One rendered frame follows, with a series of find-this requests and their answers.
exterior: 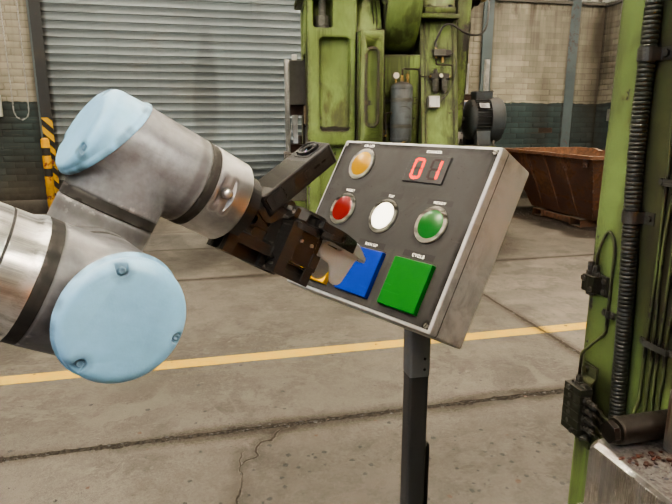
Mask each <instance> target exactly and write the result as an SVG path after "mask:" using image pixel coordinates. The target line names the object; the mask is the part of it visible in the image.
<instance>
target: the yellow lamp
mask: <svg viewBox="0 0 672 504"><path fill-rule="evenodd" d="M370 162H371V155H370V153H368V152H362V153H360V154H359V155H358V156H357V157H356V158H355V159H354V161H353V163H352V166H351V170H352V173H353V174H355V175H359V174H361V173H363V172H364V171H365V170H366V169H367V168H368V166H369V165H370Z"/></svg>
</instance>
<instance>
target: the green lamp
mask: <svg viewBox="0 0 672 504"><path fill-rule="evenodd" d="M442 225H443V216H442V214H441V213H440V212H439V211H437V210H432V211H429V212H427V213H425V214H424V215H423V216H422V217H421V219H420V221H419V223H418V227H417V230H418V234H419V235H420V236H421V237H422V238H431V237H433V236H435V235H436V234H437V233H438V232H439V231H440V229H441V227H442Z"/></svg>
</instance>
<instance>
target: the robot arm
mask: <svg viewBox="0 0 672 504"><path fill-rule="evenodd" d="M335 162H337V160H336V158H335V155H334V153H333V151H332V149H331V146H330V144H329V143H321V142H316V141H312V142H310V141H309V142H306V143H305V144H304V145H302V146H301V147H300V148H299V149H297V150H296V151H295V152H294V153H292V154H291V155H290V156H288V157H287V158H286V159H285V160H283V161H282V162H281V163H280V164H278V165H277V166H276V167H274V168H273V169H272V170H271V171H269V172H268V173H267V174H266V175H264V176H263V177H262V178H260V179H259V180H256V179H255V178H254V176H253V172H252V169H251V167H250V166H249V165H248V164H246V163H244V162H243V161H241V160H239V159H238V158H236V157H234V156H233V155H231V154H229V153H228V152H226V151H224V150H223V149H221V148H219V147H218V146H216V145H214V144H212V143H210V142H209V141H207V140H205V139H204V138H202V137H200V136H199V135H197V134H195V133H194V132H192V131H190V130H189V129H187V128H185V127H184V126H182V125H180V124H179V123H177V122H175V121H174V120H172V119H170V118H169V117H167V116H165V115H164V114H162V113H160V112H159V111H157V110H155V109H154V108H152V105H151V104H149V103H147V102H142V101H140V100H138V99H136V98H134V97H132V96H131V95H129V94H127V93H125V92H123V91H121V90H117V89H110V90H106V91H103V92H101V93H100V94H98V95H97V96H95V97H94V98H93V99H92V100H91V101H90V102H89V103H88V104H87V105H86V106H85V107H84V108H83V109H82V110H81V111H80V113H79V114H78V115H77V117H76V118H75V119H74V121H73V122H72V124H71V125H70V127H69V128H68V130H67V132H66V133H65V135H64V140H63V141H62V143H61V144H60V146H59V148H58V151H57V154H56V166H57V168H58V169H59V171H60V172H61V173H62V174H64V175H66V177H65V179H64V181H63V183H62V185H61V187H60V189H59V191H58V192H57V194H56V196H55V198H54V200H53V202H52V204H51V206H50V208H49V210H48V212H47V214H46V215H40V214H32V213H29V212H26V211H24V210H21V209H18V208H16V207H13V206H10V205H8V204H5V203H2V202H0V342H2V343H7V344H11V345H14V346H18V347H22V348H26V349H30V350H34V351H38V352H42V353H46V354H51V355H55V356H56V357H57V359H58V360H59V361H60V363H61V364H62V365H63V366H64V367H65V368H66V369H68V370H69V371H71V372H72V373H74V374H76V375H78V376H80V377H82V378H84V379H87V380H89V381H93V382H97V383H104V384H115V383H123V382H127V381H131V380H134V379H137V378H139V377H141V376H143V375H145V374H147V373H149V372H151V371H152V370H154V369H155V368H156V367H158V366H159V365H160V364H161V363H162V362H163V361H164V360H165V359H166V358H167V357H168V356H169V355H170V354H171V352H172V351H173V350H174V348H175V347H176V345H177V343H178V341H179V339H180V337H181V335H182V332H183V329H184V325H185V320H186V302H185V298H184V294H183V291H182V289H181V287H180V285H179V283H178V282H177V280H176V279H175V277H174V275H173V274H172V272H171V271H170V269H169V268H168V267H167V266H166V265H165V264H164V263H163V262H161V261H160V260H159V259H157V258H155V257H153V256H151V255H148V254H145V253H144V252H143V250H144V248H145V246H146V244H147V242H148V240H149V238H150V236H151V233H152V232H153V230H154V228H155V225H156V224H157V222H158V220H159V218H160V217H162V218H165V219H167V220H169V221H171V222H173V223H175V224H178V225H181V226H183V227H185V228H187V229H189V230H191V231H194V232H196V233H198V234H200V235H202V236H204V237H207V238H209V239H208V242H207V244H208V245H210V246H212V247H214V248H217V249H219V250H221V251H223V252H225V253H228V254H230V255H232V256H234V257H236V258H239V259H241V260H242V261H244V262H246V263H248V264H250V265H253V266H255V267H257V268H259V269H261V270H264V271H266V272H268V273H270V274H272V275H275V273H276V274H278V275H280V276H282V277H285V278H287V279H289V280H291V281H293V282H295V283H298V284H300V285H302V286H304V287H306V286H307V284H308V282H309V279H310V277H311V276H312V277H313V278H315V279H321V278H323V277H324V276H325V275H326V274H327V272H328V271H329V273H328V280H329V282H330V283H331V284H332V285H338V284H340V283H341V282H342V280H343V279H344V277H345V276H346V274H347V273H348V271H349V270H350V268H351V267H352V265H353V264H354V262H355V261H357V262H360V263H363V264H364V263H365V260H366V258H365V256H364V254H363V252H362V250H361V247H360V245H359V244H358V243H357V241H355V240H354V239H353V238H352V237H350V236H349V235H348V234H346V233H345V232H343V231H342V230H340V229H338V228H336V227H334V226H333V225H331V224H329V223H327V220H326V219H325V218H323V217H321V216H320V215H318V214H316V213H314V212H312V211H310V210H308V209H306V208H303V207H300V206H296V204H295V202H294V201H292V200H291V199H292V198H293V197H294V196H296V195H297V194H298V193H299V192H300V191H302V190H303V189H304V188H305V187H306V186H308V185H309V184H310V183H311V182H312V181H314V180H315V179H316V178H317V177H319V176H320V175H321V174H322V173H323V172H325V171H326V170H327V169H328V168H329V167H331V166H332V165H333V164H334V163H335ZM294 263H295V264H294ZM296 264H298V265H300V266H302V267H303V268H302V267H300V266H298V265H296ZM263 265H265V266H263Z"/></svg>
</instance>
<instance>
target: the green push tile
mask: <svg viewBox="0 0 672 504"><path fill-rule="evenodd" d="M435 269H436V267H435V266H434V265H431V264H427V263H423V262H419V261H415V260H412V259H408V258H404V257H400V256H395V257H394V260H393V262H392V265H391V267H390V269H389V272H388V274H387V277H386V279H385V282H384V284H383V286H382V289H381V291H380V294H379V296H378V299H377V302H378V303H379V304H381V305H384V306H386V307H389V308H392V309H395V310H398V311H400V312H403V313H406V314H409V315H412V316H414V317H416V316H417V313H418V311H419V308H420V306H421V303H422V301H423V299H424V296H425V294H426V291H427V289H428V286H429V284H430V281H431V279H432V276H433V274H434V271H435Z"/></svg>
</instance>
